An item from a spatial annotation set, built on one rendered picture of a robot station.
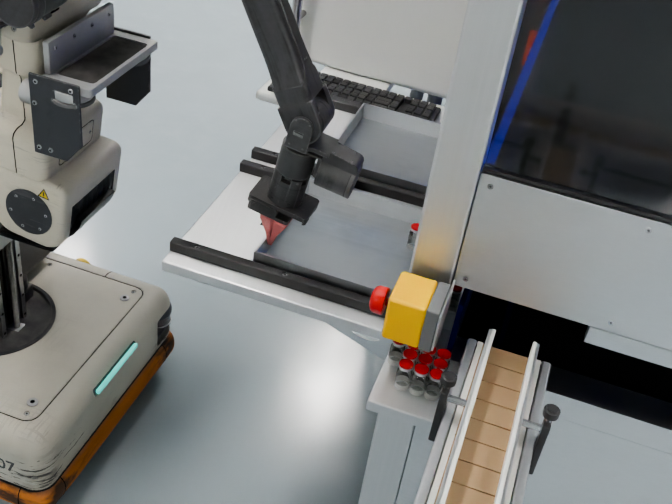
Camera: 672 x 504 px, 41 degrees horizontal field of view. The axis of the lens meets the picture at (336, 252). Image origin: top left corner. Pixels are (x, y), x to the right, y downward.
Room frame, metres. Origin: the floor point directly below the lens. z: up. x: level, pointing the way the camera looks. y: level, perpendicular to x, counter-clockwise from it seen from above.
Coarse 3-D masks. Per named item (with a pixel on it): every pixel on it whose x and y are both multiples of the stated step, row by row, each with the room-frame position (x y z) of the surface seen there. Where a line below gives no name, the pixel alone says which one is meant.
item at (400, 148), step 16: (368, 112) 1.72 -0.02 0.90; (384, 112) 1.71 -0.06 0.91; (352, 128) 1.65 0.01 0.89; (368, 128) 1.68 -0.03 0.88; (384, 128) 1.69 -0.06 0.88; (400, 128) 1.70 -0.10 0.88; (416, 128) 1.70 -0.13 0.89; (432, 128) 1.69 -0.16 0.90; (352, 144) 1.60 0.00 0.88; (368, 144) 1.61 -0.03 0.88; (384, 144) 1.62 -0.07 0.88; (400, 144) 1.63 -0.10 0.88; (416, 144) 1.64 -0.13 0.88; (432, 144) 1.65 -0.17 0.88; (368, 160) 1.55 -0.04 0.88; (384, 160) 1.56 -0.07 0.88; (400, 160) 1.57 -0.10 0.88; (416, 160) 1.58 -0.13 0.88; (432, 160) 1.59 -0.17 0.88; (368, 176) 1.46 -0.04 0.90; (384, 176) 1.45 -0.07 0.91; (400, 176) 1.51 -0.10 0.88; (416, 176) 1.52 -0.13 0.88
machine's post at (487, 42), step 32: (480, 0) 1.02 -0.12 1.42; (512, 0) 1.01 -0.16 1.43; (480, 32) 1.02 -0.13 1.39; (512, 32) 1.01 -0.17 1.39; (480, 64) 1.02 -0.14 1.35; (448, 96) 1.02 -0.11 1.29; (480, 96) 1.01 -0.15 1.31; (448, 128) 1.02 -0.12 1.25; (480, 128) 1.01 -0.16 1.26; (448, 160) 1.02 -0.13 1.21; (480, 160) 1.01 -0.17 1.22; (448, 192) 1.02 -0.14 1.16; (448, 224) 1.01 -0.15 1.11; (416, 256) 1.02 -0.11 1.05; (448, 256) 1.01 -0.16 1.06; (384, 416) 1.02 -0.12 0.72; (384, 448) 1.02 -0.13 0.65; (384, 480) 1.01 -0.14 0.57
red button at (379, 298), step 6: (378, 288) 0.97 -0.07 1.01; (384, 288) 0.98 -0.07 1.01; (372, 294) 0.97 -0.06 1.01; (378, 294) 0.97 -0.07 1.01; (384, 294) 0.97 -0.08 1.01; (372, 300) 0.96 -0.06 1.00; (378, 300) 0.96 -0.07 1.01; (384, 300) 0.96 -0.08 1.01; (372, 306) 0.96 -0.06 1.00; (378, 306) 0.96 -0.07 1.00; (384, 306) 0.97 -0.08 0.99; (378, 312) 0.96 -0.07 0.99
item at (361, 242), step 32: (320, 192) 1.39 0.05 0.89; (352, 192) 1.38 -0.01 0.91; (288, 224) 1.28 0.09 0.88; (320, 224) 1.30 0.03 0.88; (352, 224) 1.32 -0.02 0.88; (384, 224) 1.33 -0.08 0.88; (256, 256) 1.15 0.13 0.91; (288, 256) 1.19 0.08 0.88; (320, 256) 1.21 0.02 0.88; (352, 256) 1.22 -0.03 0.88; (384, 256) 1.23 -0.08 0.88; (352, 288) 1.11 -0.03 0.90; (448, 320) 1.07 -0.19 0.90
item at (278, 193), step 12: (264, 180) 1.22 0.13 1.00; (276, 180) 1.17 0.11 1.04; (252, 192) 1.18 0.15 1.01; (264, 192) 1.19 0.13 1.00; (276, 192) 1.17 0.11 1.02; (288, 192) 1.16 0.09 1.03; (300, 192) 1.17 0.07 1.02; (276, 204) 1.17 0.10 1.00; (288, 204) 1.17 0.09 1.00; (300, 204) 1.19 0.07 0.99; (312, 204) 1.20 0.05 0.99; (288, 216) 1.16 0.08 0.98; (300, 216) 1.16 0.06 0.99
